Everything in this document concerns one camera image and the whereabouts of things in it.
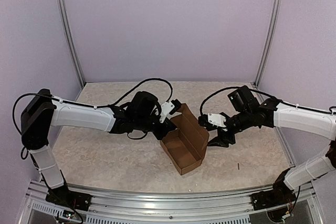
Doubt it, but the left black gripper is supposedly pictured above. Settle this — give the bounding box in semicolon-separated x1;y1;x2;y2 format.
135;110;177;141

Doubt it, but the brown cardboard paper box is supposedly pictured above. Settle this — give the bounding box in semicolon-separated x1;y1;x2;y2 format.
160;103;209;176

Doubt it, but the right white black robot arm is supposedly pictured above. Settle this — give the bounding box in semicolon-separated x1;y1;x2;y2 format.
198;86;335;205

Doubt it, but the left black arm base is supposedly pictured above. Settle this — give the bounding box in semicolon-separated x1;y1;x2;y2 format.
46;188;92;211

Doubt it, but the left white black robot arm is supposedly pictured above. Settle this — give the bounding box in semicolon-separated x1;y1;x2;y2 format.
20;89;181;206

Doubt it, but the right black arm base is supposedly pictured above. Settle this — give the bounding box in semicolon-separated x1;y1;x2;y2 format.
250;188;296;210

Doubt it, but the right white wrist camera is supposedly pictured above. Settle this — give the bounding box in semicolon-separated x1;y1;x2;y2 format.
198;113;227;131

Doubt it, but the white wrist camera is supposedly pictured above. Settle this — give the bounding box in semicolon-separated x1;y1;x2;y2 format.
160;99;182;123
198;113;227;131

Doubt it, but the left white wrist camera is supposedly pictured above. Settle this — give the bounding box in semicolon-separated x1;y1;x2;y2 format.
160;99;182;123

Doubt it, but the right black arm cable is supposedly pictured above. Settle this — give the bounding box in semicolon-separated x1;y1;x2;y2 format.
199;86;336;120

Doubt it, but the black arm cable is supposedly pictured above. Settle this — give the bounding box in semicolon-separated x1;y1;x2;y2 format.
199;86;336;120
12;78;174;161

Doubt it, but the front aluminium frame rail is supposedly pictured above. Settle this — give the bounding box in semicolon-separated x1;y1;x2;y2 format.
14;180;326;223

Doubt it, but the left aluminium frame post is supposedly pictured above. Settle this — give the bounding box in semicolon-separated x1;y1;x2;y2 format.
57;0;86;88

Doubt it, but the aluminium frame post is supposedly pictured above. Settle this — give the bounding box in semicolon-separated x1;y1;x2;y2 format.
254;0;281;88
57;0;86;88

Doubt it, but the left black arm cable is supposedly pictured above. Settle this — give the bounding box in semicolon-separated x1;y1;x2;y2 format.
12;78;174;161

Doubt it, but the right aluminium frame post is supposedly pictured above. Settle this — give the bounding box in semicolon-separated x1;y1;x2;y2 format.
254;0;281;88

